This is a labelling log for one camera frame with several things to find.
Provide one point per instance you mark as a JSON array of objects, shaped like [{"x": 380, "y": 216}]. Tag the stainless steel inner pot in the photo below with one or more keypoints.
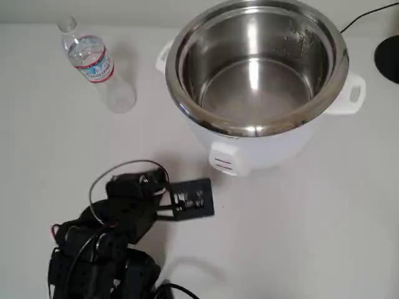
[{"x": 249, "y": 81}]

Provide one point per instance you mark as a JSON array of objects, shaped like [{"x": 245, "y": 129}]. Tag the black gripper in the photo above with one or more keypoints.
[{"x": 130, "y": 186}]

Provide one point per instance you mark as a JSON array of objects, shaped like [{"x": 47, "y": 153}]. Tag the black round base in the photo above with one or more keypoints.
[{"x": 389, "y": 60}]

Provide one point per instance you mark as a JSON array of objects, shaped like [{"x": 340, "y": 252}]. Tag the clear plastic water bottle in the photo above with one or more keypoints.
[{"x": 93, "y": 65}]

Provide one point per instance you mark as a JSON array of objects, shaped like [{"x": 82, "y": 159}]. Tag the white rice cooker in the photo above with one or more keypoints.
[{"x": 280, "y": 146}]

